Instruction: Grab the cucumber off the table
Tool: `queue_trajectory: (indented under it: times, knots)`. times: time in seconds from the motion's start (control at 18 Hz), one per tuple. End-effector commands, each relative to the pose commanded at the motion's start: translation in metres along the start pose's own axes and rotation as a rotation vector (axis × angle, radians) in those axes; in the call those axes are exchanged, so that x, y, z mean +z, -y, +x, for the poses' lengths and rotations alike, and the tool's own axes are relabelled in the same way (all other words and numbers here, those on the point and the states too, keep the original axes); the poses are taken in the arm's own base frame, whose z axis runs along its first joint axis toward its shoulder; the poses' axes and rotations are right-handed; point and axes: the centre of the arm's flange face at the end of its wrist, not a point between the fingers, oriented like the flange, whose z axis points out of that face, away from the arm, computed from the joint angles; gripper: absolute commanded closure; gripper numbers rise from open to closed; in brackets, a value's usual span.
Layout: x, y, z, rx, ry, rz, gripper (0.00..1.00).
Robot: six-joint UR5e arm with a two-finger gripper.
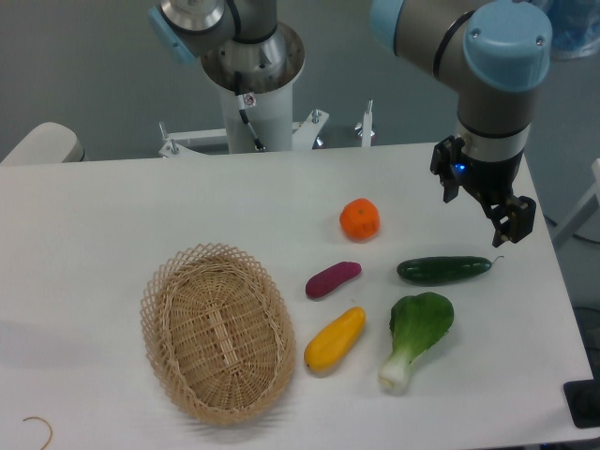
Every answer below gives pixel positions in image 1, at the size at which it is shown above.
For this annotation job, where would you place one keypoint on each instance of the blue plastic bag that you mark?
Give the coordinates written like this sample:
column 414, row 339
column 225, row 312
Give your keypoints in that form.
column 575, row 28

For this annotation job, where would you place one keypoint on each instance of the green bok choy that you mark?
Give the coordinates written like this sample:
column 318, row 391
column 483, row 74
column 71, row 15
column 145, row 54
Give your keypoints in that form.
column 417, row 322

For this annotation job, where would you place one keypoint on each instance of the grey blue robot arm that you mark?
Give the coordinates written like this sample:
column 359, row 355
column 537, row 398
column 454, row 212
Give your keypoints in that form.
column 493, row 54

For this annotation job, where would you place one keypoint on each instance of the black device at table edge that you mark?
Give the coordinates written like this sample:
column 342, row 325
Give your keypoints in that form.
column 582, row 398

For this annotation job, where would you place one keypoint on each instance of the white chair armrest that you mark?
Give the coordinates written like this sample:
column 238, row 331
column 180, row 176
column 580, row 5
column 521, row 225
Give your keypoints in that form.
column 48, row 143

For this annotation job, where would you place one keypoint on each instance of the orange mandarin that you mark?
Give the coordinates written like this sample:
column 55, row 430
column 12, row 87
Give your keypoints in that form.
column 360, row 220

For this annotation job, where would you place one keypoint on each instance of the woven wicker basket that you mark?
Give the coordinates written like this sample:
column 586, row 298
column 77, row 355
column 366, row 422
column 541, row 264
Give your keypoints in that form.
column 217, row 334

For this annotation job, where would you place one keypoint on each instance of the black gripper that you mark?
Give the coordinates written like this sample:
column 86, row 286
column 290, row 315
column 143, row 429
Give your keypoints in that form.
column 490, row 183

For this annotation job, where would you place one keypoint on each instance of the yellow mango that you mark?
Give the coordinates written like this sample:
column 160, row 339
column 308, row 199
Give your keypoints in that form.
column 335, row 340

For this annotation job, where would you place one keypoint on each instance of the tan rubber band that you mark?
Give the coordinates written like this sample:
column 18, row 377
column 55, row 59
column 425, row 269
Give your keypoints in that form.
column 48, row 427

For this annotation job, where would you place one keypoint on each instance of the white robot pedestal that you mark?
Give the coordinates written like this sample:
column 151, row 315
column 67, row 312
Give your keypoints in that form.
column 254, row 83

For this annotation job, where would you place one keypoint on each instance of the purple sweet potato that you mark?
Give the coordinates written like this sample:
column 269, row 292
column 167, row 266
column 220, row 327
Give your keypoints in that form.
column 331, row 278

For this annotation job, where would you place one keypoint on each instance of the dark green cucumber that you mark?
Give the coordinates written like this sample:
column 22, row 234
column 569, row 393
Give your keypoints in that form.
column 439, row 270

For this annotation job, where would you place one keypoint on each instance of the white frame at right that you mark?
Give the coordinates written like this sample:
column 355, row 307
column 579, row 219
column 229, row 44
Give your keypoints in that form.
column 583, row 209

